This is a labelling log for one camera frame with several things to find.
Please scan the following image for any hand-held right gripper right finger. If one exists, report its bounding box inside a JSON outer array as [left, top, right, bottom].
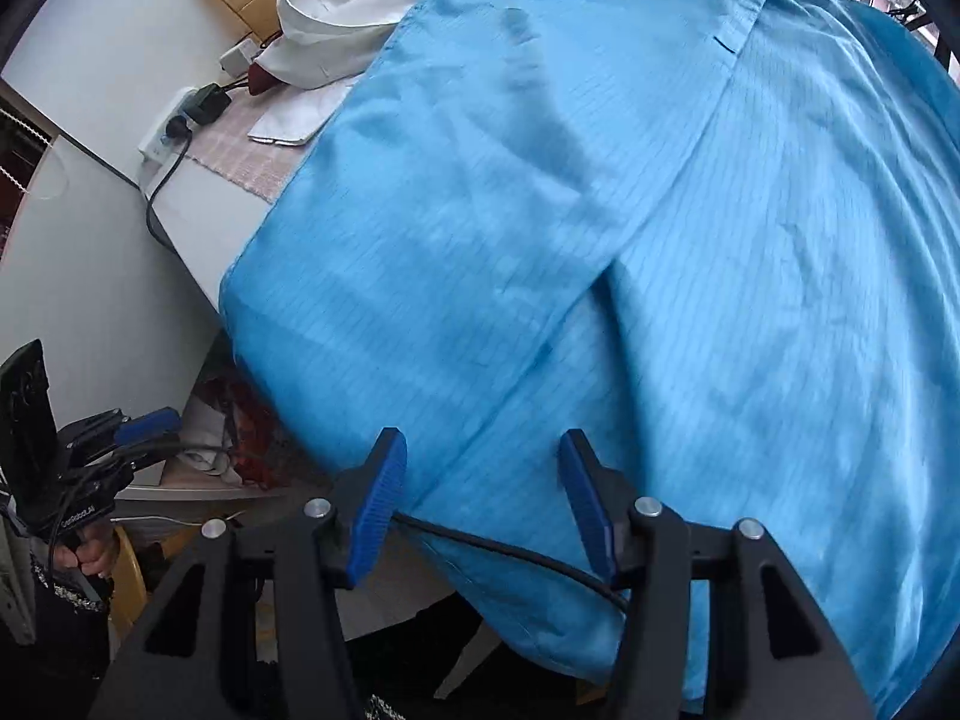
[[557, 429, 875, 720]]

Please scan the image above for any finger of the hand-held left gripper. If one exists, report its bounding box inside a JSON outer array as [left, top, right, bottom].
[[101, 439, 188, 475], [114, 406, 182, 445]]

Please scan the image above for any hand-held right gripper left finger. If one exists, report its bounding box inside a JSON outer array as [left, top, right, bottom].
[[90, 427, 410, 720]]

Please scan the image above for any blue striped work coat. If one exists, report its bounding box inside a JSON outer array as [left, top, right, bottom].
[[217, 0, 960, 720]]

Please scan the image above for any person's left forearm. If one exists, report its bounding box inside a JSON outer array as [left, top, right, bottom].
[[0, 559, 113, 720]]

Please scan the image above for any person's left hand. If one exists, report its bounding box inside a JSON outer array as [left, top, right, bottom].
[[51, 521, 119, 580]]

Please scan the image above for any red patterned cloth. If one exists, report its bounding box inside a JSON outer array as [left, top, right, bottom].
[[191, 371, 331, 492]]

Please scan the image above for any white power strip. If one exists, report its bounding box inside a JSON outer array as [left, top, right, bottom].
[[139, 86, 200, 166]]

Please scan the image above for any black power adapter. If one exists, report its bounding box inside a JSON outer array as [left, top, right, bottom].
[[184, 84, 233, 125]]

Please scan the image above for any white garment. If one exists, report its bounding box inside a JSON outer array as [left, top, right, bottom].
[[247, 0, 601, 145]]

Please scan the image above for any black tripod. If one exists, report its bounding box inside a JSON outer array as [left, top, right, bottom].
[[889, 4, 952, 72]]

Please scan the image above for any black adapter cable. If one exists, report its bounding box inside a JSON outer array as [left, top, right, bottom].
[[145, 116, 197, 245]]

